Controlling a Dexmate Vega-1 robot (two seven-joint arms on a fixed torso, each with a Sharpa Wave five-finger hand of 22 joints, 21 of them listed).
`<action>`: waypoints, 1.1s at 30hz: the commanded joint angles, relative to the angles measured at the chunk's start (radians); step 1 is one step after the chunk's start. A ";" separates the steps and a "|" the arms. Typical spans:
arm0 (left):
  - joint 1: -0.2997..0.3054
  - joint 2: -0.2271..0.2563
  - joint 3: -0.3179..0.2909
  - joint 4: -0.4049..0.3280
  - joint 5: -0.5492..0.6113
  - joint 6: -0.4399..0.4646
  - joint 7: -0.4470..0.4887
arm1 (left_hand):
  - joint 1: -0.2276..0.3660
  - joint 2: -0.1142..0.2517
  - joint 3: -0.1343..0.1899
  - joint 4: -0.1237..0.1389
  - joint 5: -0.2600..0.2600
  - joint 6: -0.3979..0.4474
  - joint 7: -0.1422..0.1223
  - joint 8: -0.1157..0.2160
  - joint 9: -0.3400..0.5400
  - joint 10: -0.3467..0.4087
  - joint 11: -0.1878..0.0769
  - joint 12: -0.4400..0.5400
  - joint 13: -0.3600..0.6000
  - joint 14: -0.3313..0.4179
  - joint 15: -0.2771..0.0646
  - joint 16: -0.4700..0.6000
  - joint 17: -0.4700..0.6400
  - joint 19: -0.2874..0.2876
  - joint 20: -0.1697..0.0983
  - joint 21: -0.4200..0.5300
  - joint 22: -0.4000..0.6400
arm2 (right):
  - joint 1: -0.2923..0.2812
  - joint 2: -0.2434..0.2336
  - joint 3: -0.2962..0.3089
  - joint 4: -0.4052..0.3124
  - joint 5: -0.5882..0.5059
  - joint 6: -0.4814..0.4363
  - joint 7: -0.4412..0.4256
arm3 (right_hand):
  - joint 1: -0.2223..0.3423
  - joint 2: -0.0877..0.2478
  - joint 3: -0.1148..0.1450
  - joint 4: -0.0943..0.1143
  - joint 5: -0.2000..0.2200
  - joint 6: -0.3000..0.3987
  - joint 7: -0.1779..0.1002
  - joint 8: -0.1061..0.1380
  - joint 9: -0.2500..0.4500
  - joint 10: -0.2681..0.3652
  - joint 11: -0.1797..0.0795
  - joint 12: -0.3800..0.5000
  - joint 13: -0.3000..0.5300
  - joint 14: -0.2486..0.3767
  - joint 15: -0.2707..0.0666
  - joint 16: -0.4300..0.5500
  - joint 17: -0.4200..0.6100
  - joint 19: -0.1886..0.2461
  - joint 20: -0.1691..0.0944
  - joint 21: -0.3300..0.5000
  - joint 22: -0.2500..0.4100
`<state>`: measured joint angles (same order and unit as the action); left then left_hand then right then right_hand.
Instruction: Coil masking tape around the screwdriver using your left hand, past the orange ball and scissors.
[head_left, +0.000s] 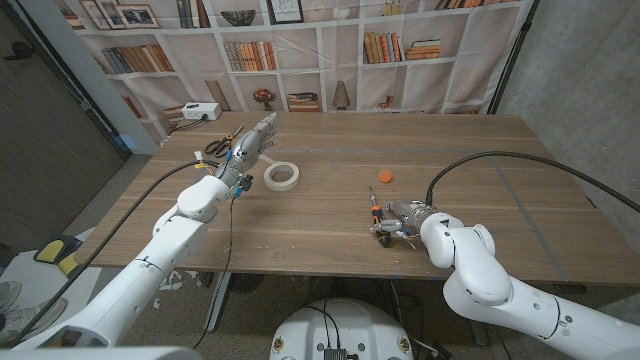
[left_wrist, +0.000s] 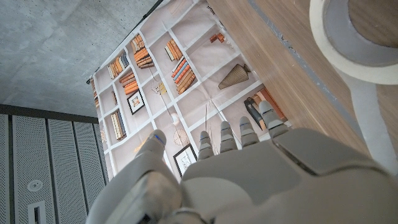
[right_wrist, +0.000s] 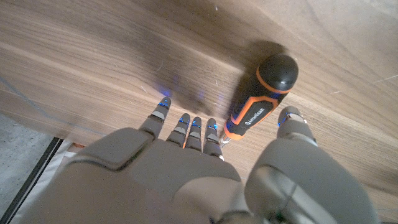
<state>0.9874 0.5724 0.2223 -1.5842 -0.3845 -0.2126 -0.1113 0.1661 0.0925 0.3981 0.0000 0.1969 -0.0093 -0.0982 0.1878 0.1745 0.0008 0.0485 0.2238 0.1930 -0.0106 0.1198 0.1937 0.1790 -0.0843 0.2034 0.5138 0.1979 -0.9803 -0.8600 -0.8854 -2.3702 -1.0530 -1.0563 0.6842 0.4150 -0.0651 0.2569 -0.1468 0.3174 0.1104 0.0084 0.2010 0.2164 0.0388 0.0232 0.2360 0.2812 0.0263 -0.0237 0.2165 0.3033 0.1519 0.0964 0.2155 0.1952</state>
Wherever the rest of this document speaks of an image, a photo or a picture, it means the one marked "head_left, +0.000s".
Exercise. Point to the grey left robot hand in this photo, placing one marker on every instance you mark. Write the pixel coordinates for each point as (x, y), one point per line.
(246, 147)

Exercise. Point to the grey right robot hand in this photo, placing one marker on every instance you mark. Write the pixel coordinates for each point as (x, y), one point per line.
(410, 215)

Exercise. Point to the orange black screwdriver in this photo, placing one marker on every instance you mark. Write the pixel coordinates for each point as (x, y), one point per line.
(376, 214)

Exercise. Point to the cream masking tape roll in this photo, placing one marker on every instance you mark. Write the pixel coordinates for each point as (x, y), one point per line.
(289, 184)

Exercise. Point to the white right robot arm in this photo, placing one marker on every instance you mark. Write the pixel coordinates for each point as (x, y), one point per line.
(500, 295)

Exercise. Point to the small orange ball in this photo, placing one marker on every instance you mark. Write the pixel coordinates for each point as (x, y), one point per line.
(385, 176)

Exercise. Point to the white power strip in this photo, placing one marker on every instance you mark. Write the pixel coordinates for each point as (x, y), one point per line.
(201, 111)

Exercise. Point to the printed bookshelf backdrop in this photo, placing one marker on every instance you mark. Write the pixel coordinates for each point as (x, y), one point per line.
(320, 75)

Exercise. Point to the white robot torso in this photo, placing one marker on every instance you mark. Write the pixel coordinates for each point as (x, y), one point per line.
(345, 325)

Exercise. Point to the dark grey table leg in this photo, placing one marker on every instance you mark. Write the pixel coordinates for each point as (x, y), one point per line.
(480, 335)

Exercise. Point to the white paper scraps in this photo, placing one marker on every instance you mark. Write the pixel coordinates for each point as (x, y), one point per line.
(172, 282)

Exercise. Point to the white table leg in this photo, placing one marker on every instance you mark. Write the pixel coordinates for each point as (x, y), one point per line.
(218, 300)

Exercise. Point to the black backdrop stand pole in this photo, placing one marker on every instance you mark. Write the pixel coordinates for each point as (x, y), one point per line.
(510, 60)

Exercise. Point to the yellow black floor object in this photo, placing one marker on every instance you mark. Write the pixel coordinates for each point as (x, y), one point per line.
(52, 250)

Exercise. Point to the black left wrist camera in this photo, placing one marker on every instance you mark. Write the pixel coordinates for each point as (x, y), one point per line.
(244, 184)

